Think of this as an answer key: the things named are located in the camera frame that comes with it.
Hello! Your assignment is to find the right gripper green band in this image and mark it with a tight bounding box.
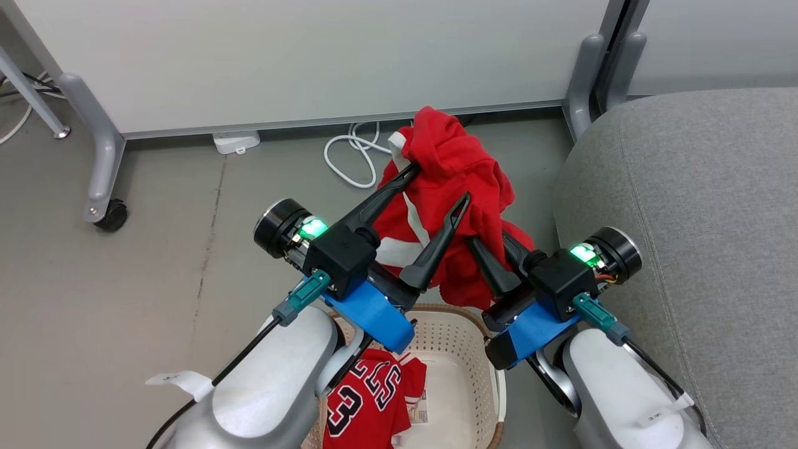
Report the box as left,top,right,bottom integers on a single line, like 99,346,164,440
468,226,643,328

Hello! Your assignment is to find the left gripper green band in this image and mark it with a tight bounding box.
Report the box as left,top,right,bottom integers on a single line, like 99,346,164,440
254,162,472,312

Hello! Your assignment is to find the red garment with white stripes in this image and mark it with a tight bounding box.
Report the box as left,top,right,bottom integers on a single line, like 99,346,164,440
373,106,536,311

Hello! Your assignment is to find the cream perforated laundry basket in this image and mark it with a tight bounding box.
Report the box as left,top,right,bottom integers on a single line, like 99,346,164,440
302,304,507,449

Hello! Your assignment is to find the red jersey with black numbers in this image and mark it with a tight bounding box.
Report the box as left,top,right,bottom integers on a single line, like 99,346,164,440
323,349,428,449

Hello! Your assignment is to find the white power adapter box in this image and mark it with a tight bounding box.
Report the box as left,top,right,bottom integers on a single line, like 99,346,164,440
212,130,262,155

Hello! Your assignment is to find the grey partition foot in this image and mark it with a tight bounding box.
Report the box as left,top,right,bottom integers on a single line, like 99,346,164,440
603,31,648,114
59,72,127,224
562,34,607,142

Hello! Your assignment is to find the white partition panel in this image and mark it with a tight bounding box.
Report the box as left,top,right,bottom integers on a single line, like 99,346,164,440
625,0,798,98
12,0,625,140

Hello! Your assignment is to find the grey fabric sofa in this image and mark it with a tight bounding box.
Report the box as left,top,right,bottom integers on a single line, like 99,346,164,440
553,87,798,449

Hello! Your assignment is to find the black caster wheel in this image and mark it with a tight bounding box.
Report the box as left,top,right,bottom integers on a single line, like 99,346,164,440
94,198,129,233

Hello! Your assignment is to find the grey metal table leg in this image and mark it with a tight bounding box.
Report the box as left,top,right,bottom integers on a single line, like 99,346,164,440
0,44,71,140

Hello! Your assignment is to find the blue right camera mount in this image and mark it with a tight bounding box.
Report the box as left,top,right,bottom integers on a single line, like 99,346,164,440
491,298,584,370

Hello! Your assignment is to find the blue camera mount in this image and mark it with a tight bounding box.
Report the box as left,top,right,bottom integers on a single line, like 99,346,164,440
323,281,416,354
491,298,584,370

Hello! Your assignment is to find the coiled white floor cable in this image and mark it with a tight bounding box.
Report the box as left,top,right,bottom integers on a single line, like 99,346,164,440
324,121,395,190

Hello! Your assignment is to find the blue left camera mount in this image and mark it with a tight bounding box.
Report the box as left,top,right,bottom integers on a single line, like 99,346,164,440
323,281,416,354

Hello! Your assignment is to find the teal right camera connector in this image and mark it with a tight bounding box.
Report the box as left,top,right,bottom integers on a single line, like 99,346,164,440
572,293,634,346

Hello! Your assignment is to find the teal camera connector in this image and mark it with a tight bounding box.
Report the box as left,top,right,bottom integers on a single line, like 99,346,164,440
572,293,634,346
272,269,331,327

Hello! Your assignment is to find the teal left camera connector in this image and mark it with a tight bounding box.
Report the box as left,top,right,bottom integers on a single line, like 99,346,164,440
272,269,331,327

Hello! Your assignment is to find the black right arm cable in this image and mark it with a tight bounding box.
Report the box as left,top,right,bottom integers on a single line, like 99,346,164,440
623,340,708,437

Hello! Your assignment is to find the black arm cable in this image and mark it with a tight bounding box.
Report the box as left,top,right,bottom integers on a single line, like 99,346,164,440
623,340,708,437
147,315,282,449

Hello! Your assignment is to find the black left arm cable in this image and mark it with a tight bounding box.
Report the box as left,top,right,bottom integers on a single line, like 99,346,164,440
147,315,282,449

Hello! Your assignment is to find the thin black floor cable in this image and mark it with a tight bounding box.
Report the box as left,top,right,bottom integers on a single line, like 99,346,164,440
0,71,65,100

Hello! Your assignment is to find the thin white floor cable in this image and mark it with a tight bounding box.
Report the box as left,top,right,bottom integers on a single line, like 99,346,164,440
0,71,50,145

